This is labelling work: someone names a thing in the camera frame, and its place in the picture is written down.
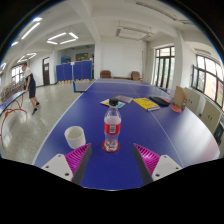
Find white paper cup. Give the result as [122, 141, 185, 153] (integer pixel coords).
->
[64, 125, 87, 150]

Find beige two-door cabinet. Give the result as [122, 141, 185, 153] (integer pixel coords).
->
[199, 99, 222, 135]
[184, 87, 202, 116]

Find folded blue table tennis tables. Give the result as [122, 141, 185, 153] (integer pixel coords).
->
[55, 59, 94, 83]

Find light blue yellow book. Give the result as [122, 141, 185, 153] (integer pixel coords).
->
[99, 98, 126, 110]

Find person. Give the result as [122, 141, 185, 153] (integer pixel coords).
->
[21, 63, 41, 116]

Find clear red-labelled drink bottle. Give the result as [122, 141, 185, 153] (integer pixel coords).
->
[103, 97, 122, 153]

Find ceiling lights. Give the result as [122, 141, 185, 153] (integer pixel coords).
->
[0, 16, 79, 73]

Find ceiling air conditioner unit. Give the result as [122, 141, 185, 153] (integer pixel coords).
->
[114, 25, 154, 42]

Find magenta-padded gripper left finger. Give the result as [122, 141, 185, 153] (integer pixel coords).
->
[41, 143, 93, 186]

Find dark wooden door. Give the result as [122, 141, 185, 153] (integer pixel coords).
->
[42, 57, 51, 86]

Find red table tennis paddle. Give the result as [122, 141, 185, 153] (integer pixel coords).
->
[170, 103, 183, 114]

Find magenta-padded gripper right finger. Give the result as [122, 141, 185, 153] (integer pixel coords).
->
[132, 143, 183, 186]

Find grey pink booklet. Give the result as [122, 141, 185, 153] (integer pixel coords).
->
[114, 94, 134, 104]

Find tall dark-framed glass door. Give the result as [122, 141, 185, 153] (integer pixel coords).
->
[153, 45, 176, 89]

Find red-legged blue table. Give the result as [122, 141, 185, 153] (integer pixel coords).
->
[0, 89, 28, 149]

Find flat round red coaster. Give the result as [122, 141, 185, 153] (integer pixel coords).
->
[101, 139, 121, 154]

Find brown cardboard box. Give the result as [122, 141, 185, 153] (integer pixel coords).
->
[172, 85, 188, 110]

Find table tennis net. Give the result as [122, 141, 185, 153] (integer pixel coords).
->
[72, 80, 96, 93]

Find black waste bin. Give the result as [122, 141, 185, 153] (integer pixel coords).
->
[213, 121, 224, 146]

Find black paddle case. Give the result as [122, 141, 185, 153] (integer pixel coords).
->
[148, 96, 171, 108]

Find brown armchair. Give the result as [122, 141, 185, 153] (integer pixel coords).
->
[99, 69, 113, 80]
[130, 70, 143, 81]

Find wide multi-pane window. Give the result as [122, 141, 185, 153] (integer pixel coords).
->
[191, 54, 224, 109]

